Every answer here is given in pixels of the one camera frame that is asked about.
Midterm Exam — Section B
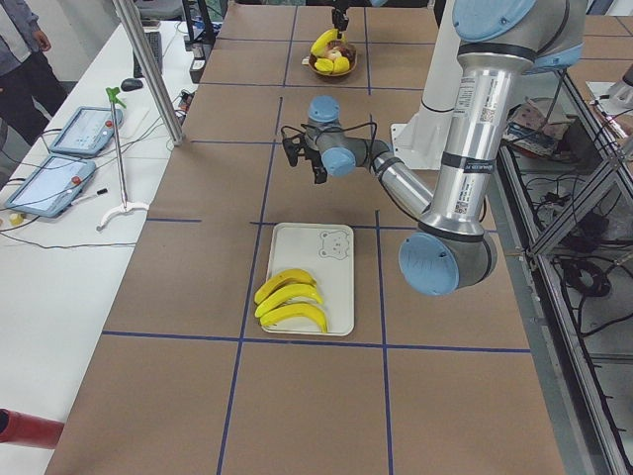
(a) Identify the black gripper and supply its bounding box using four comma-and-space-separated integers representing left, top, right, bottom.
280, 126, 327, 184
329, 0, 351, 40

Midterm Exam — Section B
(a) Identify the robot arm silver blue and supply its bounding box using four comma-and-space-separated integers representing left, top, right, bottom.
283, 1, 587, 296

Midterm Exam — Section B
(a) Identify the brown wicker basket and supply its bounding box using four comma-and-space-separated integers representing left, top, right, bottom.
309, 41, 357, 77

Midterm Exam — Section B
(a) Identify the white bear tray plate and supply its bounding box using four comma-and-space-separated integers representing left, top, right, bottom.
255, 223, 354, 336

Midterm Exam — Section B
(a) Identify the yellow pear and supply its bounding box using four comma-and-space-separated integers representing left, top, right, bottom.
331, 56, 351, 76

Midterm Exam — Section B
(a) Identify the black box white label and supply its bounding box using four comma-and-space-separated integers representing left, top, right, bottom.
189, 43, 212, 84

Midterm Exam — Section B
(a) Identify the black keyboard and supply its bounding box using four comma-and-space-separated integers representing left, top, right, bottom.
133, 31, 163, 79

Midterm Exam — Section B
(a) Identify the black computer mouse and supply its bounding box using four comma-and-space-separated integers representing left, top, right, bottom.
120, 78, 143, 92

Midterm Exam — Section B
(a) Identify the white grabber stick green tip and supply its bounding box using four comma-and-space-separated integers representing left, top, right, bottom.
96, 87, 149, 232

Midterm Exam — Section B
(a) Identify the black marker pen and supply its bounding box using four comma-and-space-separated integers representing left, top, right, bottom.
70, 188, 109, 206

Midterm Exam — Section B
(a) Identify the stack of folded cloths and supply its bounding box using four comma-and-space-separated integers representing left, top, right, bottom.
502, 98, 576, 157

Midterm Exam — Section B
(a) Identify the upper teach pendant tablet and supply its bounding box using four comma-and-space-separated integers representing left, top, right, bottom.
48, 106, 114, 158

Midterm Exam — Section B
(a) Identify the teach pendant tablet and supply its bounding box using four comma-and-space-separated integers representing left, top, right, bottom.
48, 106, 114, 158
5, 153, 96, 218

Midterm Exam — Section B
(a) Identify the lower teach pendant tablet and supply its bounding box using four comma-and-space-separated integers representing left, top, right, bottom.
5, 153, 96, 218

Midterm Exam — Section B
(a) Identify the person in dark trousers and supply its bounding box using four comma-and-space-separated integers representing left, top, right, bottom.
1, 0, 67, 145

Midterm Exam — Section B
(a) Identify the red cylinder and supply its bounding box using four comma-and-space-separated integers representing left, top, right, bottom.
1, 409, 64, 449

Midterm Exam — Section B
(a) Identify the white camera stand pole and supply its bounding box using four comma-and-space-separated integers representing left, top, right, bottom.
391, 0, 463, 170

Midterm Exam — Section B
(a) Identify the aluminium frame post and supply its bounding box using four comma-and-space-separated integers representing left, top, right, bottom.
113, 0, 184, 146

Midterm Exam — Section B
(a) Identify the black cable bundle floor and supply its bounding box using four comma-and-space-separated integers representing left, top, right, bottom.
553, 256, 611, 298

